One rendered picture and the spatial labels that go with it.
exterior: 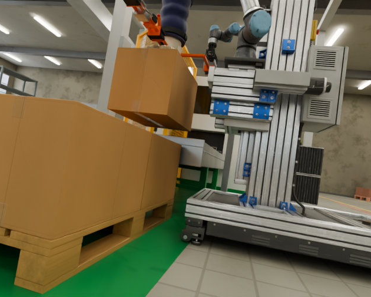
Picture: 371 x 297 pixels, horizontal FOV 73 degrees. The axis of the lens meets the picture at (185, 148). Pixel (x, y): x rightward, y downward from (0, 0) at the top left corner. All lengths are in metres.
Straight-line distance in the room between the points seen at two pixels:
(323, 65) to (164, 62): 0.94
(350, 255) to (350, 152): 12.05
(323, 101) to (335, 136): 11.60
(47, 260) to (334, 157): 12.78
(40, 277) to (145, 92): 1.08
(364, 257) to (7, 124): 1.53
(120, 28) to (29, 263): 2.87
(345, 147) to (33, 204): 13.02
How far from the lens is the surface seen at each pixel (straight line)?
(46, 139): 0.84
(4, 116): 0.96
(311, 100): 1.68
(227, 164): 2.44
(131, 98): 1.59
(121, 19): 3.43
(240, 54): 1.57
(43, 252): 0.85
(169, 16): 1.99
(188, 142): 1.93
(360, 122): 13.76
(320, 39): 5.41
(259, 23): 1.50
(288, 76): 1.41
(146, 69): 1.61
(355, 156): 13.50
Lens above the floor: 0.41
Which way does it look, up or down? 3 degrees up
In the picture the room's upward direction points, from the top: 9 degrees clockwise
